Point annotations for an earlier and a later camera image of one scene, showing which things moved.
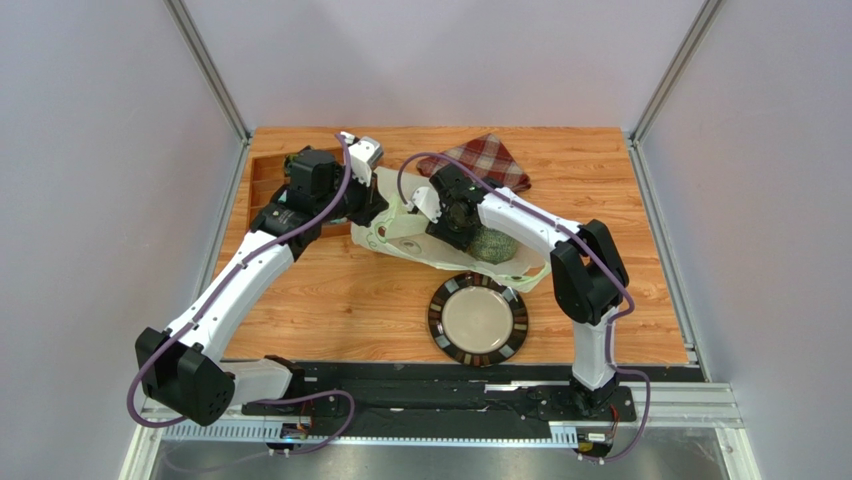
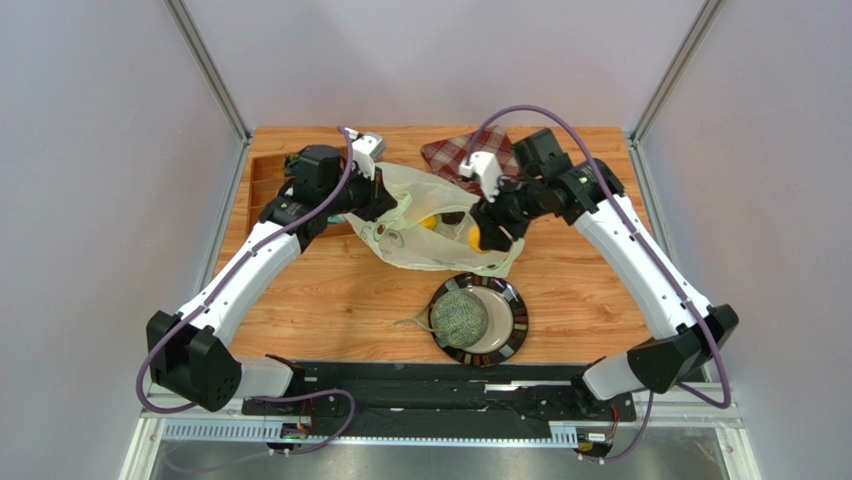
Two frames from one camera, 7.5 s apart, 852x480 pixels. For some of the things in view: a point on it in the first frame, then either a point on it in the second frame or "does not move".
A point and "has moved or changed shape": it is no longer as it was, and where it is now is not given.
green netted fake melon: (492, 246) has moved or changed shape
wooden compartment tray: (267, 176) does not move
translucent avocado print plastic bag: (395, 227) has moved or changed shape
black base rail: (456, 398) does not move
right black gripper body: (443, 235) -> (494, 217)
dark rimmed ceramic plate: (478, 319) does not move
